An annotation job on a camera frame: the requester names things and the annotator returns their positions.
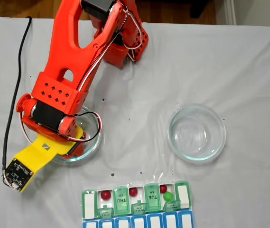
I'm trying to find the weekly pill organizer box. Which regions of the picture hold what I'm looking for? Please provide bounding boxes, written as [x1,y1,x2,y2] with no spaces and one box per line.
[81,180,194,228]

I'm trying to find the glass bowl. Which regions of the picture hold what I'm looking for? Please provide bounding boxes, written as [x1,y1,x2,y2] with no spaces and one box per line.
[167,104,227,163]
[50,105,102,165]

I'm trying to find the black camera circuit board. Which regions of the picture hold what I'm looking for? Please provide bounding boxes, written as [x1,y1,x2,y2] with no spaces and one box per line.
[1,158,35,193]

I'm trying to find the white red servo wire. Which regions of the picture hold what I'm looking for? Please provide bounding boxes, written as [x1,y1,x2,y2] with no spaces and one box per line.
[19,0,143,145]

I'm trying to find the black camera cable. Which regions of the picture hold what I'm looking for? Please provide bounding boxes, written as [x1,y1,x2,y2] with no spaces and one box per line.
[1,16,33,185]

